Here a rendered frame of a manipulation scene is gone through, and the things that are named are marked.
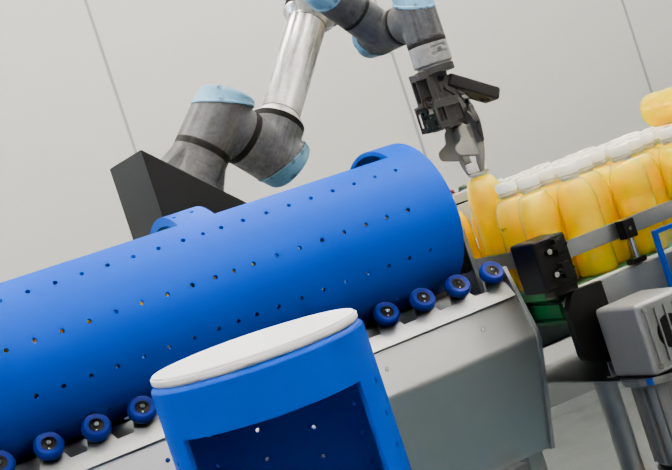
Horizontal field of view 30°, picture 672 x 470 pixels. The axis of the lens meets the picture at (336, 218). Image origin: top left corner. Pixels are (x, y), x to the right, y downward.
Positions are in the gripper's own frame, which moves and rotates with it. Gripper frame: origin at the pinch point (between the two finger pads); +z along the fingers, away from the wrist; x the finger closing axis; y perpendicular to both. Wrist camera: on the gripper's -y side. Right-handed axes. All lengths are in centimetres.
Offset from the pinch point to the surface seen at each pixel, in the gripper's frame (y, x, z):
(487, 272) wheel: 13.2, 12.5, 18.2
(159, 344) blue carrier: 75, 15, 10
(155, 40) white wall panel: -48, -255, -80
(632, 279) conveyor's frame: -7.0, 24.6, 27.1
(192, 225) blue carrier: 62, 10, -6
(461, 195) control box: -9.0, -22.2, 5.5
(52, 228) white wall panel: 12, -262, -23
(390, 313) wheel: 34.2, 12.8, 18.6
